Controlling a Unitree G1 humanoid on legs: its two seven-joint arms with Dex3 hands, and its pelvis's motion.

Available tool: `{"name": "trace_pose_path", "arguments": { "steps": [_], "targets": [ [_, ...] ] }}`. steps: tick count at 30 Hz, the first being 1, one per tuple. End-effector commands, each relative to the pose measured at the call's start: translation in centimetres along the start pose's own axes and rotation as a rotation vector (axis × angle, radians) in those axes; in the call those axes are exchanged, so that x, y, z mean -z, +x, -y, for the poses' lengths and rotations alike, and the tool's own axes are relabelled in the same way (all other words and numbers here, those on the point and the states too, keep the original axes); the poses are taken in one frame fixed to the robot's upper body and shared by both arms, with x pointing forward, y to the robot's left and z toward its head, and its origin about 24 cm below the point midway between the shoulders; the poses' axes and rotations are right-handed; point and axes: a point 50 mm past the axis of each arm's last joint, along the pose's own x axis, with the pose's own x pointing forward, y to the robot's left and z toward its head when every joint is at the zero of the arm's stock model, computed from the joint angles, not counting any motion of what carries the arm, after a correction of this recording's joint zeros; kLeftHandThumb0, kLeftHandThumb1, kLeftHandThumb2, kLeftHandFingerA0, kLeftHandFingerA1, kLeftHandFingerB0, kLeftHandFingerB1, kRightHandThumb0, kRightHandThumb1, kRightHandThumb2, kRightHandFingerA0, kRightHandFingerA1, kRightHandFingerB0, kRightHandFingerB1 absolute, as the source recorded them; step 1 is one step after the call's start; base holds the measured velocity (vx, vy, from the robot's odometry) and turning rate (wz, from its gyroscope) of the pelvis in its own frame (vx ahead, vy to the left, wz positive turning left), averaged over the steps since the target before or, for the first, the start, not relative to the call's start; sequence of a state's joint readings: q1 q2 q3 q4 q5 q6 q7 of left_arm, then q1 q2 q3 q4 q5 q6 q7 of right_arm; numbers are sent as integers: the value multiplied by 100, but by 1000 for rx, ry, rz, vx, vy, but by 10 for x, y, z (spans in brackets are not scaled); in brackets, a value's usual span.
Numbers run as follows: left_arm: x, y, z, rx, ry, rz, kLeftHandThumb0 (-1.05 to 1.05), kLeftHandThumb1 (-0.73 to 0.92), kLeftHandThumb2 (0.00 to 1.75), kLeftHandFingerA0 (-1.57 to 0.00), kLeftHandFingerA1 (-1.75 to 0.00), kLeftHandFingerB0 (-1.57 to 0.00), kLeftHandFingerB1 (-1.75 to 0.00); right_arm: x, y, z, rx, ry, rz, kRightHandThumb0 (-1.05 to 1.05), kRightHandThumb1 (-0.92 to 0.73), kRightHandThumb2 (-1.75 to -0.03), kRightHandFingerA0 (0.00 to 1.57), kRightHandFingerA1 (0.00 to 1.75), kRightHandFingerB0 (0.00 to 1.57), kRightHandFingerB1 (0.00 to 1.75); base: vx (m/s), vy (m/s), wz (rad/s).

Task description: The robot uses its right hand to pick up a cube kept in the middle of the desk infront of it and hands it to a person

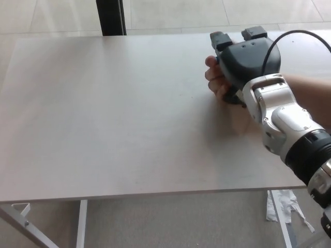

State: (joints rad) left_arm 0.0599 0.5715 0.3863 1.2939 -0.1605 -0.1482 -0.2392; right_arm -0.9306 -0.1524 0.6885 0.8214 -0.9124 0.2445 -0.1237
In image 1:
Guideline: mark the white crumpled paper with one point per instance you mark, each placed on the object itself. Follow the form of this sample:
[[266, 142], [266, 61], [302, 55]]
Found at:
[[285, 204]]

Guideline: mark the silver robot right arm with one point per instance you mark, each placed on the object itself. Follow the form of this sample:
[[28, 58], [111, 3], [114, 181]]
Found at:
[[279, 111]]

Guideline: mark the person's bare hand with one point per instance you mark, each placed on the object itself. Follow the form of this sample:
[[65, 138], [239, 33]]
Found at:
[[214, 77]]

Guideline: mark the black vertical pillar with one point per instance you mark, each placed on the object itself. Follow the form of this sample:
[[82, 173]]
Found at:
[[111, 18]]

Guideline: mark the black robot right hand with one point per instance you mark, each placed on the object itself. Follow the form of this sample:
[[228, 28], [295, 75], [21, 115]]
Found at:
[[248, 62]]

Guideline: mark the white table leg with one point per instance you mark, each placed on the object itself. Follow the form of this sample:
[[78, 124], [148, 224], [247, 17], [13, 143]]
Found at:
[[285, 237], [82, 224]]

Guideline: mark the white table bracket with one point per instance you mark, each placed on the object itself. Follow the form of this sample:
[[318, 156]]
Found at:
[[26, 209]]

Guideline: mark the person's bare forearm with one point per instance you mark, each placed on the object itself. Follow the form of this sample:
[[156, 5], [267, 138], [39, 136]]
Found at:
[[310, 95]]

